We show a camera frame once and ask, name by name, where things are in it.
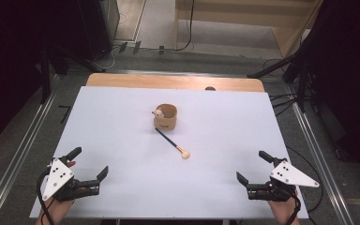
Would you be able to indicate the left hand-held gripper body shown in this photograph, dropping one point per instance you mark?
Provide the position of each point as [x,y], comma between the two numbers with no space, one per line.
[57,178]

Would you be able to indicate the white table mat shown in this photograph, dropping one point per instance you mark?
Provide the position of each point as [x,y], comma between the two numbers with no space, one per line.
[131,175]

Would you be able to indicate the person's right hand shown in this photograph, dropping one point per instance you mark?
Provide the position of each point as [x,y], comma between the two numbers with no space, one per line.
[282,212]

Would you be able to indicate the metal floor rail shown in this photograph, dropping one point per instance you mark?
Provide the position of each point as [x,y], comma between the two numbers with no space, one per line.
[15,159]
[320,162]

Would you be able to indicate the round wooden pen holder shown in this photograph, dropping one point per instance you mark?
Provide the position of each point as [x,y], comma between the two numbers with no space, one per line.
[166,122]

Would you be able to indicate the black metal stand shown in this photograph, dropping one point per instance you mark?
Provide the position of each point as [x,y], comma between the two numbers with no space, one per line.
[301,81]
[45,78]

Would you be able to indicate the black cabinet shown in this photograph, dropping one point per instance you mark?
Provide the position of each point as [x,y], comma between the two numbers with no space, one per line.
[100,25]

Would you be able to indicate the light wooden shelf unit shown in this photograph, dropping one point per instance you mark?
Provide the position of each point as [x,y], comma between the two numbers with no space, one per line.
[231,22]

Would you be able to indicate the wooden table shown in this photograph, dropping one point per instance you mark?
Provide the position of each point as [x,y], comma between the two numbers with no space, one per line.
[156,81]

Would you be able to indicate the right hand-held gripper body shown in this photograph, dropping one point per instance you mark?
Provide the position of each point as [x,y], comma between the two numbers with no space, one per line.
[289,176]

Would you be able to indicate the person's left hand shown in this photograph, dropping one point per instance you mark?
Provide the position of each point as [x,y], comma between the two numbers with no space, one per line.
[57,211]

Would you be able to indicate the small dark round knob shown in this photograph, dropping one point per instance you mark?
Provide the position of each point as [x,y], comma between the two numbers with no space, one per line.
[210,88]

